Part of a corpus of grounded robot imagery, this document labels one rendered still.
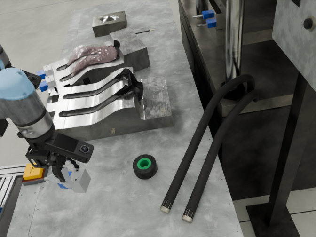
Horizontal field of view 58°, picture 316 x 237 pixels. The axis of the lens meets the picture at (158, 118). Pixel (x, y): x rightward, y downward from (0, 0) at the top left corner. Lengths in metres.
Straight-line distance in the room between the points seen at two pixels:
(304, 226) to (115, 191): 1.16
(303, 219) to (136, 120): 1.15
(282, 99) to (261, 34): 0.29
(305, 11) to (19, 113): 0.72
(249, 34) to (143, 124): 0.52
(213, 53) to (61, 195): 0.98
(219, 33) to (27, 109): 1.11
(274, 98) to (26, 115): 0.94
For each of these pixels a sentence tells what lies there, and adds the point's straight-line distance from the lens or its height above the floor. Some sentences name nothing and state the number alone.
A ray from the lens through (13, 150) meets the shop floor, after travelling 2.58.
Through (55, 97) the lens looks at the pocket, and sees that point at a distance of 1.30.
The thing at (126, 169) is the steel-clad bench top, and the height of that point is 0.80.
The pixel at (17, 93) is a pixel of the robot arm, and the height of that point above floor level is 1.28.
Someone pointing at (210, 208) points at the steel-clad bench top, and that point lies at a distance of 0.89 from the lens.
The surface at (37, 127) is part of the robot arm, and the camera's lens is 0.68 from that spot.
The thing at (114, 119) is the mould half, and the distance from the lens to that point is 1.06.
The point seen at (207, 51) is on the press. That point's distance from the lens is 1.53.
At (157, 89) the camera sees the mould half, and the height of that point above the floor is 0.86.
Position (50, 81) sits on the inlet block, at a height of 0.88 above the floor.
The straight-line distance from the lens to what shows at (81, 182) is 0.84.
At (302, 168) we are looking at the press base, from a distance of 1.73.
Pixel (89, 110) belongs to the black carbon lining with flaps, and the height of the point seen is 0.88.
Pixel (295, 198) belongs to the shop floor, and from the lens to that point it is 1.89.
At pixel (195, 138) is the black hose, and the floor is 0.89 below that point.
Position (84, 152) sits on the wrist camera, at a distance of 0.72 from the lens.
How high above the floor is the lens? 1.59
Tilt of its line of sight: 44 degrees down
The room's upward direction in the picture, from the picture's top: 12 degrees counter-clockwise
